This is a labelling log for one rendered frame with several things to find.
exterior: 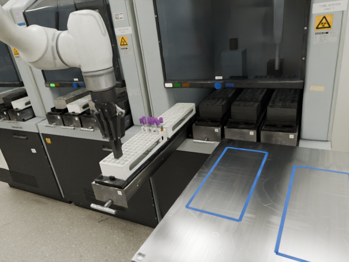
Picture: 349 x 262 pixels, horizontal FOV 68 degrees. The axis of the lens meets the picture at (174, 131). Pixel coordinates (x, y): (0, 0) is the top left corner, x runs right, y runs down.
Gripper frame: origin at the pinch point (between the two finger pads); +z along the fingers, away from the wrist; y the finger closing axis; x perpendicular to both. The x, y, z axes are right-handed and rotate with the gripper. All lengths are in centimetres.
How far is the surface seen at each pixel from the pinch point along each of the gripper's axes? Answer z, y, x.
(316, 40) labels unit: -23, -56, -51
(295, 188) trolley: 8, -54, -5
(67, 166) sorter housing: 48, 89, -42
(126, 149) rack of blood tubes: 3.9, 0.9, -5.8
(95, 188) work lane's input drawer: 11.8, 5.4, 8.4
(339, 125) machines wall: 56, -79, -162
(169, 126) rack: 3.9, -4.8, -27.7
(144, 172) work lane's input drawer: 10.7, -6.7, -3.1
